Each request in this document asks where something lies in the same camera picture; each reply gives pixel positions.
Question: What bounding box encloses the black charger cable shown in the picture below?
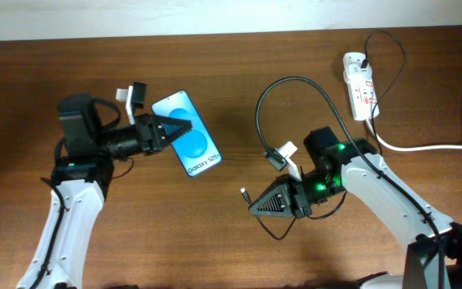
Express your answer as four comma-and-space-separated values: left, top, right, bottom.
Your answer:
240, 30, 407, 242

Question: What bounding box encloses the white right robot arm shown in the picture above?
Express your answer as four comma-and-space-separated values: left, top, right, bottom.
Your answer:
249, 127, 462, 288

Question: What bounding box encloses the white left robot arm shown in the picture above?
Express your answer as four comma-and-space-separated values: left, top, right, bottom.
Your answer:
17, 94, 192, 288

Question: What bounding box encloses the white charger plug adapter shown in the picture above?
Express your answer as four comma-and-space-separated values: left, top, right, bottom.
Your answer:
343, 59, 372, 83

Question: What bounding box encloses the white power strip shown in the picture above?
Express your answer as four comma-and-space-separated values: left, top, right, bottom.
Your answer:
342, 51, 380, 122

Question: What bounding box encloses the white power strip cord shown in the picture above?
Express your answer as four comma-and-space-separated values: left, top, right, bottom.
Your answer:
365, 71, 462, 153

